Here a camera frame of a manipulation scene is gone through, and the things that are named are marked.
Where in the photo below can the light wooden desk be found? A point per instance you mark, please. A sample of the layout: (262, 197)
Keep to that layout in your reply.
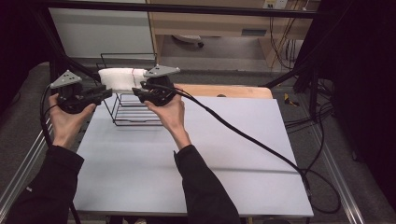
(218, 25)

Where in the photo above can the wooden table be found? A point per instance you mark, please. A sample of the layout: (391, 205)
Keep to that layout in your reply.
(224, 91)

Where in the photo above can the person's left hand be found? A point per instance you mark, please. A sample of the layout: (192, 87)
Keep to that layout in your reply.
(67, 127)

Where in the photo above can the white table cover sheet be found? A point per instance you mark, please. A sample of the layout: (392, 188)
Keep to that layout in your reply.
(218, 149)

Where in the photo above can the person's right hand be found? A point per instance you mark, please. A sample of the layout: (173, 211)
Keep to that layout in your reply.
(172, 119)

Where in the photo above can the yellow black tape strip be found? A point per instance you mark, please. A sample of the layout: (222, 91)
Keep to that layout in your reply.
(290, 100)

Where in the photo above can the white chair base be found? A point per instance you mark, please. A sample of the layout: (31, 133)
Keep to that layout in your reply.
(188, 39)

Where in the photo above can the black curtain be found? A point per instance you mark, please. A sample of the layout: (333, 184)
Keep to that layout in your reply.
(15, 46)
(364, 93)

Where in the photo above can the aluminium floor rail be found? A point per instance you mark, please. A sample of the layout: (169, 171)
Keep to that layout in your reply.
(339, 177)
(21, 168)

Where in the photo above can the white towel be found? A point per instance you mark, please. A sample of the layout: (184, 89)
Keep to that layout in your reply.
(120, 79)

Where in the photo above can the white wall socket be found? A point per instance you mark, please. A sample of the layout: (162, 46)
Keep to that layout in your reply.
(275, 3)

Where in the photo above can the black metal frame crossbar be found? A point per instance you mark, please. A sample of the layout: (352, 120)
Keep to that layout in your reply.
(186, 9)

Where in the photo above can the black metal frame leg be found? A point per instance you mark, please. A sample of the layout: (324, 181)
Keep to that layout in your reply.
(57, 59)
(305, 74)

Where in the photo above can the white cabinet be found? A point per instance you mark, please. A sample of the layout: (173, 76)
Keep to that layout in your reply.
(99, 34)

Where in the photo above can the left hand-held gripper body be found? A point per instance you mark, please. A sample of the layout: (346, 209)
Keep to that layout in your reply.
(70, 98)

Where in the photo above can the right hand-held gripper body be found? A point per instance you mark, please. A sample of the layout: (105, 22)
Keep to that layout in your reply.
(163, 93)

